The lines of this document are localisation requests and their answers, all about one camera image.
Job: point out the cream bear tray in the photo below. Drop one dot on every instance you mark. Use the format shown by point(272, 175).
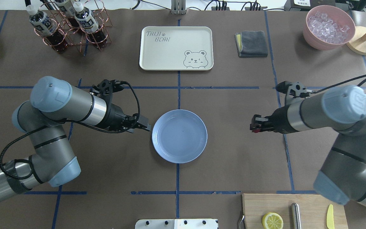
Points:
point(176, 48)

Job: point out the blue round plate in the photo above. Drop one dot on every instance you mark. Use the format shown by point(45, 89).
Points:
point(179, 136)

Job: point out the left tea bottle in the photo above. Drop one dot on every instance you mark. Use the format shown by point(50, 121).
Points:
point(46, 28)

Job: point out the lemon slice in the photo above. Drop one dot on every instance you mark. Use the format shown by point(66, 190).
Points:
point(272, 220)

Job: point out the tea bottle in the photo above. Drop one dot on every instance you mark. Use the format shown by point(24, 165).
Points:
point(46, 28)
point(67, 9)
point(86, 19)

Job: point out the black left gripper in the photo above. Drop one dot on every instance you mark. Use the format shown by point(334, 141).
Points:
point(117, 116)

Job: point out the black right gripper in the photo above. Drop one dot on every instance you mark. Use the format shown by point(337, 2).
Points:
point(278, 120)

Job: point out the pink bowl of ice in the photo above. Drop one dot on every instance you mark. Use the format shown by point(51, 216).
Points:
point(327, 27)

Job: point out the right tea bottle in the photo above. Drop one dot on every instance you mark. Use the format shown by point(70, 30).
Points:
point(86, 19)

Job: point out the bottom tea bottle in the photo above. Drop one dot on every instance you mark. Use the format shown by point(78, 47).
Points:
point(67, 9)

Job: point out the wooden stand base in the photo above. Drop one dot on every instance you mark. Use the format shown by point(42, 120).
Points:
point(362, 41)

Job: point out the steel cylinder black cap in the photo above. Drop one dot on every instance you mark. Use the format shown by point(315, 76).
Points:
point(296, 216)

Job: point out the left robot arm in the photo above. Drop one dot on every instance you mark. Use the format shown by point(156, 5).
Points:
point(52, 103)

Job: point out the copper wire bottle rack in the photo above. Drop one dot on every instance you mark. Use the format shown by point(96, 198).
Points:
point(76, 38)

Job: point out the grey yellow folded cloth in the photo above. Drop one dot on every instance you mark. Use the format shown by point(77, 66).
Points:
point(251, 44)

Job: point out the yellow plastic knife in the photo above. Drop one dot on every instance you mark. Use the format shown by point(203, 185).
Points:
point(330, 224)

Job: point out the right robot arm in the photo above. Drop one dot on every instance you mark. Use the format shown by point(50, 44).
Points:
point(342, 177)

